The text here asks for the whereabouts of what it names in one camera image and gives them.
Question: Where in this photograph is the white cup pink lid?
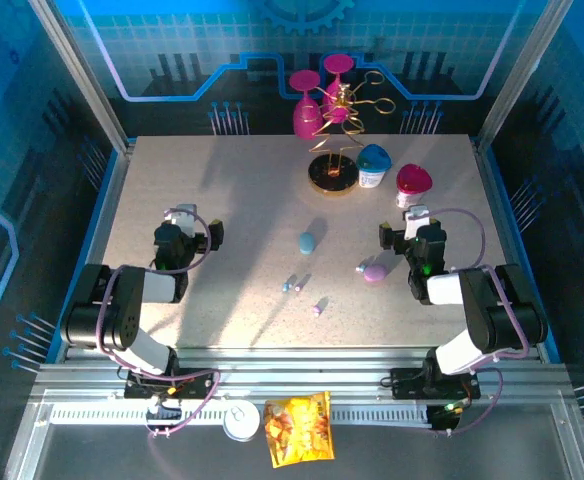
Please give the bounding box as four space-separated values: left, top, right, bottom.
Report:
395 163 433 209

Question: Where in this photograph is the white cup blue lid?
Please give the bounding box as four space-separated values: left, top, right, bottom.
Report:
355 143 393 190

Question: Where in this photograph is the magenta wine glass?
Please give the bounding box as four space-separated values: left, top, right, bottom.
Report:
321 53 357 125
288 69 323 141

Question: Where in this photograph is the black connector box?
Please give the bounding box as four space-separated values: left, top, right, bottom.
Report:
425 399 462 432

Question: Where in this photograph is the silver tin can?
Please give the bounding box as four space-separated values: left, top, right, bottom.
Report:
222 401 262 443

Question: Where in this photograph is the yellow snack bag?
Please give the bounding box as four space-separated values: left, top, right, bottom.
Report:
263 390 335 470

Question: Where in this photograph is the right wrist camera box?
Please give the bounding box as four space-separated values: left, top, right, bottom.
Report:
403 203 431 240

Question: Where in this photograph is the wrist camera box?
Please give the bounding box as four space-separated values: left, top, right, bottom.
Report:
403 203 431 240
164 203 199 237

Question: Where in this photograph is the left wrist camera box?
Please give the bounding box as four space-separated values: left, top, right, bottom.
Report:
164 203 199 237

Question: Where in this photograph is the aluminium table side rail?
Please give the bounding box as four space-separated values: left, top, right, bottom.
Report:
61 139 138 361
471 137 553 361

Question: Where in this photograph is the gold wire tree stand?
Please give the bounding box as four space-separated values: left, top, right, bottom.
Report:
307 69 397 197

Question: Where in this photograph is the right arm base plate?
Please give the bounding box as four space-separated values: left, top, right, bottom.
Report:
389 366 482 401

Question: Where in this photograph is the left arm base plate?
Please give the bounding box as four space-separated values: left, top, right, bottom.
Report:
121 366 219 401

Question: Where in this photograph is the aluminium front rail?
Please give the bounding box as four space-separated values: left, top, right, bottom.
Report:
31 347 573 407

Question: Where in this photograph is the white slotted cable duct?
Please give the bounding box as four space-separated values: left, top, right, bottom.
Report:
49 403 431 427

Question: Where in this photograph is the aluminium frame post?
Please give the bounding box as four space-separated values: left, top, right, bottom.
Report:
26 0 137 154
473 0 577 151

